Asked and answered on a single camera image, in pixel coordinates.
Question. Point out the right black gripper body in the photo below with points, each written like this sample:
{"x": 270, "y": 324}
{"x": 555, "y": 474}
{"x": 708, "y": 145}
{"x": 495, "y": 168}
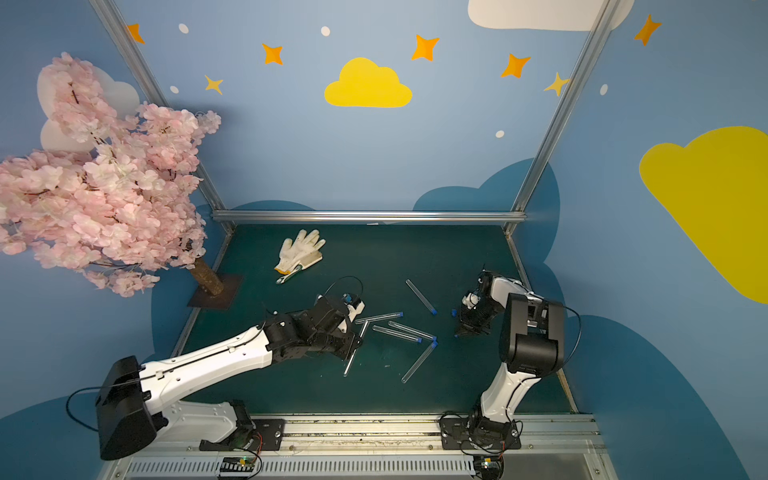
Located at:
{"x": 472, "y": 316}

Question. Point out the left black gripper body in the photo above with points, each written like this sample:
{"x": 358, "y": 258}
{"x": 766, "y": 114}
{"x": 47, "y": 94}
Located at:
{"x": 347, "y": 335}

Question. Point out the test tube vertical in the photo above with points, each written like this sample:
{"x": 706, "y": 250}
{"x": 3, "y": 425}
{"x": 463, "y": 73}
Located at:
{"x": 354, "y": 354}

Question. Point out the test tube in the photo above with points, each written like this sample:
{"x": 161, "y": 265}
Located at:
{"x": 419, "y": 361}
{"x": 422, "y": 298}

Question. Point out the test tube horizontal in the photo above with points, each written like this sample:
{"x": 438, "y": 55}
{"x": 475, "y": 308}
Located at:
{"x": 378, "y": 318}

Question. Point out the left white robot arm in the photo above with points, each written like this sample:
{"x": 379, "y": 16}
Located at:
{"x": 141, "y": 404}

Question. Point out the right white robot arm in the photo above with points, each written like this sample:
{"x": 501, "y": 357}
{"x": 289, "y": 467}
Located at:
{"x": 532, "y": 346}

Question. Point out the test tube middle lower diagonal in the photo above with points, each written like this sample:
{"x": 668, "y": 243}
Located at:
{"x": 397, "y": 334}

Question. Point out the test tube diagonal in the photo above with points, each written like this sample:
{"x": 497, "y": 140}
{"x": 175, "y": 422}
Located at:
{"x": 410, "y": 330}
{"x": 397, "y": 334}

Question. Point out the test tube middle upper diagonal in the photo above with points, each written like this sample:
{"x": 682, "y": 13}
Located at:
{"x": 410, "y": 330}

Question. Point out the white cotton work glove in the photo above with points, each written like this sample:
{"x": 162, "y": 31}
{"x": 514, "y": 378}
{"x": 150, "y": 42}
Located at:
{"x": 301, "y": 252}

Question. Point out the right small circuit board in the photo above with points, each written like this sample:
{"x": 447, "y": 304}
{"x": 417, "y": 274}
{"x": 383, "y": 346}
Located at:
{"x": 488, "y": 467}

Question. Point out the small circuit board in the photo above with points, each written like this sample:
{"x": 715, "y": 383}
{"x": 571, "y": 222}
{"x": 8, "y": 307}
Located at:
{"x": 488, "y": 467}
{"x": 238, "y": 467}

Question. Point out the left small circuit board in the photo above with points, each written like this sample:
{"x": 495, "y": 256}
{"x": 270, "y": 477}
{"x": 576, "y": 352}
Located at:
{"x": 238, "y": 467}

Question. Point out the pink cherry blossom tree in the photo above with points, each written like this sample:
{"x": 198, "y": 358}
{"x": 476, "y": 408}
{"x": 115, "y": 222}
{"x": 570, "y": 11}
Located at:
{"x": 119, "y": 210}

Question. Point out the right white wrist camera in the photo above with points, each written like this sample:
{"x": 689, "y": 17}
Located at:
{"x": 471, "y": 300}

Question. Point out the green handled small tool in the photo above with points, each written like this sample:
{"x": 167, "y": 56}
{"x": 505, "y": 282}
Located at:
{"x": 282, "y": 279}

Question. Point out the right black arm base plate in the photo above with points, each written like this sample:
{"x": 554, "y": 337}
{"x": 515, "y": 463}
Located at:
{"x": 462, "y": 433}

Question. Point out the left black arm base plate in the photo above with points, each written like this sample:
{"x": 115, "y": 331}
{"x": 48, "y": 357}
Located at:
{"x": 258, "y": 435}

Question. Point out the aluminium frame back bar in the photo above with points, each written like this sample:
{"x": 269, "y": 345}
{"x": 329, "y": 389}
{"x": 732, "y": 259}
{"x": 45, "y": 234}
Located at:
{"x": 338, "y": 217}

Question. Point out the aluminium mounting rail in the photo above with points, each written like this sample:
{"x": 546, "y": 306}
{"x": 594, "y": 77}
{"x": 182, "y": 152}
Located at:
{"x": 386, "y": 447}

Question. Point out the aluminium frame left post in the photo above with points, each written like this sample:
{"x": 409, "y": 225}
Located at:
{"x": 114, "y": 24}

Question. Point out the aluminium frame post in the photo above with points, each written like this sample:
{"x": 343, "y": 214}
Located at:
{"x": 114, "y": 24}
{"x": 586, "y": 61}

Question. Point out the aluminium frame right post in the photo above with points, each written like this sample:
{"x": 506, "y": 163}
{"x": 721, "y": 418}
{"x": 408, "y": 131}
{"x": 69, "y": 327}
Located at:
{"x": 586, "y": 61}

